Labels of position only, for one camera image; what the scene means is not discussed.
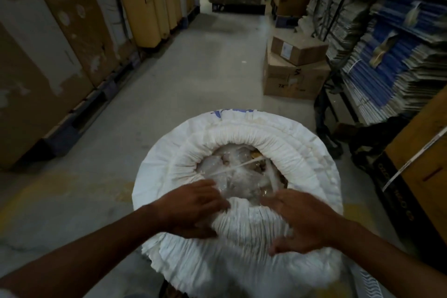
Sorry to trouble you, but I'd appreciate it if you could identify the white plastic tie strip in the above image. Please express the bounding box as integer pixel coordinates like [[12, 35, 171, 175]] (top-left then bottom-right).
[[209, 157, 267, 178]]

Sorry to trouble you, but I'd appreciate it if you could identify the tall brown torn carton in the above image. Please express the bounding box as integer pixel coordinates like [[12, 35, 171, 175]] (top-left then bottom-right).
[[0, 0, 95, 170]]

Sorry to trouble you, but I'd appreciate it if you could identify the tall white carton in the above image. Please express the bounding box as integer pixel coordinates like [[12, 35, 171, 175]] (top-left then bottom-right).
[[81, 0, 134, 51]]

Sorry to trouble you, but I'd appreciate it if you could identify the stack of blue flattened cartons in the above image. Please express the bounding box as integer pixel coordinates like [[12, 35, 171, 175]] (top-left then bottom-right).
[[340, 0, 447, 126]]

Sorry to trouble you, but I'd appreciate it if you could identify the person's right hand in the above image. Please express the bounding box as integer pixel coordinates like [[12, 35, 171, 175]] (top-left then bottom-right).
[[260, 189, 350, 257]]

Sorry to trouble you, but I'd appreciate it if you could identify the stack of grey flattened cartons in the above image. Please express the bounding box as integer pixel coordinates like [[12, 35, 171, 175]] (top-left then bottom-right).
[[307, 0, 397, 64]]

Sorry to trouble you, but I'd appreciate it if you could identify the long blue pallet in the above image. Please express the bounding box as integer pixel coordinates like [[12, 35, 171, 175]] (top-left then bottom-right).
[[44, 4, 202, 160]]

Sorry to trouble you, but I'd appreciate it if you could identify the brown carton with white strap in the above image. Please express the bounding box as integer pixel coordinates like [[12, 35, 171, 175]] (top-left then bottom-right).
[[382, 86, 447, 247]]

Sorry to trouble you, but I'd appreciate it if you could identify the small brown cardboard box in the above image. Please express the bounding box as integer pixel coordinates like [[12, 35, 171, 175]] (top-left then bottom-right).
[[271, 33, 329, 66]]

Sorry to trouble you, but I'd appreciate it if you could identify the clear plastic liner bag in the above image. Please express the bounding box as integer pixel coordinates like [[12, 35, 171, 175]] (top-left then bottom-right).
[[196, 144, 289, 205]]

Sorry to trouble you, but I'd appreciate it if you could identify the tall brown spotted carton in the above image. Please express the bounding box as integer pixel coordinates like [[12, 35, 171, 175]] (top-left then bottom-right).
[[22, 0, 121, 87]]

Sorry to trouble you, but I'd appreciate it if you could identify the black metal trolley frame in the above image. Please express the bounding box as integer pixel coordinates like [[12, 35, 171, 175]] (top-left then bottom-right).
[[314, 74, 362, 159]]

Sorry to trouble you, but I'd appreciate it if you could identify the person's left forearm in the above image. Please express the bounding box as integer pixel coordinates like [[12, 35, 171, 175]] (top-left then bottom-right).
[[0, 203, 169, 298]]

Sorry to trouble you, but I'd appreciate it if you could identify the person's left hand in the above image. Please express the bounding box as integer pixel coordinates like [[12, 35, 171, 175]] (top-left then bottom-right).
[[153, 179, 232, 240]]

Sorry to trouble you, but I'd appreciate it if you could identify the person's right forearm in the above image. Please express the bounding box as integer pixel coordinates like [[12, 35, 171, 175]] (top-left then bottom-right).
[[332, 220, 447, 298]]

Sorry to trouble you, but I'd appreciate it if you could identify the large brown cardboard box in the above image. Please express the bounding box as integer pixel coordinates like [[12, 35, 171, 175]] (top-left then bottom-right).
[[263, 46, 331, 101]]

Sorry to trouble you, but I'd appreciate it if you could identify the white woven sack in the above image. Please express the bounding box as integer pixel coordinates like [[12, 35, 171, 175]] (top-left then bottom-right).
[[132, 109, 345, 298]]

